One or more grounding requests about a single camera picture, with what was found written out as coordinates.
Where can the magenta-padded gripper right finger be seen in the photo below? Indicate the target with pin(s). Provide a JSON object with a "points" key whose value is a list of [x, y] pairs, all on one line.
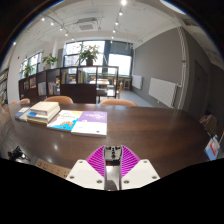
{"points": [[140, 174]]}

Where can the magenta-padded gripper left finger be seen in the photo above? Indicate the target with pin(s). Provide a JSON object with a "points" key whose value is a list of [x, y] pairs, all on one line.
{"points": [[86, 175]]}

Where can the purple cover book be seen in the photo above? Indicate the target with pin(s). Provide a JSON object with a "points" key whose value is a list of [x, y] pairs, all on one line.
{"points": [[90, 122]]}

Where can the blue and yellow illustrated book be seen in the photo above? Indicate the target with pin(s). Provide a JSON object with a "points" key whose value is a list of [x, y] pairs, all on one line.
{"points": [[65, 120]]}

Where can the blue-covered thick book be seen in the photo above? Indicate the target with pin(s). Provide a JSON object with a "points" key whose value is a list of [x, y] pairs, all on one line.
{"points": [[41, 119]]}

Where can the blue box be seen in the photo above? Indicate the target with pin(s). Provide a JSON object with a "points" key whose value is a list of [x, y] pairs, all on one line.
{"points": [[212, 148]]}

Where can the dark low shelf unit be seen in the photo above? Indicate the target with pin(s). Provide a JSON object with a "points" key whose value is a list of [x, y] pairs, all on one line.
{"points": [[78, 92]]}

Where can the thin white book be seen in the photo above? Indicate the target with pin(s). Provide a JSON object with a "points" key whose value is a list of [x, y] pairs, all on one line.
{"points": [[24, 117]]}

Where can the thin blue book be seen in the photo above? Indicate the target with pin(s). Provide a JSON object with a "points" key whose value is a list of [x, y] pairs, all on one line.
{"points": [[20, 112]]}

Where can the grey door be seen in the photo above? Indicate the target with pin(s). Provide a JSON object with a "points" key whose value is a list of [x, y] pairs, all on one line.
{"points": [[200, 88]]}

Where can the large multi-pane window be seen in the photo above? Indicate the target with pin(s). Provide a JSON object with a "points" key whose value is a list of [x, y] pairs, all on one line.
{"points": [[120, 63]]}

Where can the small potted plant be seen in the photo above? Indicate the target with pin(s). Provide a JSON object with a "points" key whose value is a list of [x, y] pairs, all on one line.
{"points": [[27, 70]]}

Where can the medium potted plant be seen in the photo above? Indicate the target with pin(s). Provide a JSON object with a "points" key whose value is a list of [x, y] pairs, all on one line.
{"points": [[50, 60]]}

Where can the large potted plant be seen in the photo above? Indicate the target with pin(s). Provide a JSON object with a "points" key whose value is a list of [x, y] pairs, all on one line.
{"points": [[89, 54]]}

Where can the small side window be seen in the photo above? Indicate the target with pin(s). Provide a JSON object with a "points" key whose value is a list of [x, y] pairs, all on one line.
{"points": [[33, 60]]}

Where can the ceiling air conditioner unit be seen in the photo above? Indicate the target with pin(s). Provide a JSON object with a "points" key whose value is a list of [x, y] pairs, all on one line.
{"points": [[86, 25]]}

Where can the round white ceiling lamps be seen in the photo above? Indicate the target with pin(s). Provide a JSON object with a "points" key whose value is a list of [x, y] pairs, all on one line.
{"points": [[173, 6]]}

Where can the ceiling spot lights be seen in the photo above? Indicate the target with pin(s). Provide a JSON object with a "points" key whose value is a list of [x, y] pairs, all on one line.
{"points": [[123, 2]]}

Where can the large white wall radiator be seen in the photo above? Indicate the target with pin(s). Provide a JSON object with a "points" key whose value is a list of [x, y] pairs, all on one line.
{"points": [[162, 91]]}

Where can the small white wall radiator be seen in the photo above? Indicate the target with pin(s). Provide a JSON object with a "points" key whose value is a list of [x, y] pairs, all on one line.
{"points": [[137, 81]]}

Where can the white vertical wall pipe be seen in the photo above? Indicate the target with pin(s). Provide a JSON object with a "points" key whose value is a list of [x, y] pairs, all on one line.
{"points": [[182, 66]]}

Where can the tall wall bookshelf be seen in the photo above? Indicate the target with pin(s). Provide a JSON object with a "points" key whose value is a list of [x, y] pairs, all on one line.
{"points": [[3, 86]]}

